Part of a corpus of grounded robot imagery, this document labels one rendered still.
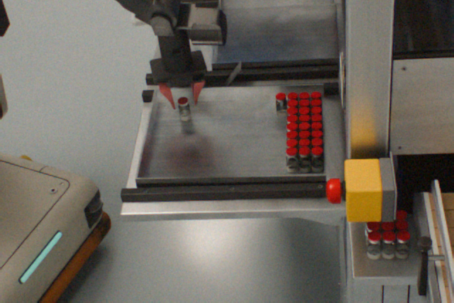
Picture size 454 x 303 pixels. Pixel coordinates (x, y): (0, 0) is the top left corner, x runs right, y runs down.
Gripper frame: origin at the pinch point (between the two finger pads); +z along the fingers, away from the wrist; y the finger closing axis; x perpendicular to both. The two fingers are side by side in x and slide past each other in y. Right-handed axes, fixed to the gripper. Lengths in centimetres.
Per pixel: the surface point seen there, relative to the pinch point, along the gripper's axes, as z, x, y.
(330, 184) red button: -9.4, -39.1, 17.9
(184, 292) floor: 92, 28, -8
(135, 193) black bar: 2.1, -20.0, -12.6
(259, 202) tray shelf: 4.1, -26.8, 8.5
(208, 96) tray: 3.0, 3.7, 5.2
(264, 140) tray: 4.0, -11.3, 13.2
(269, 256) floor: 93, 34, 20
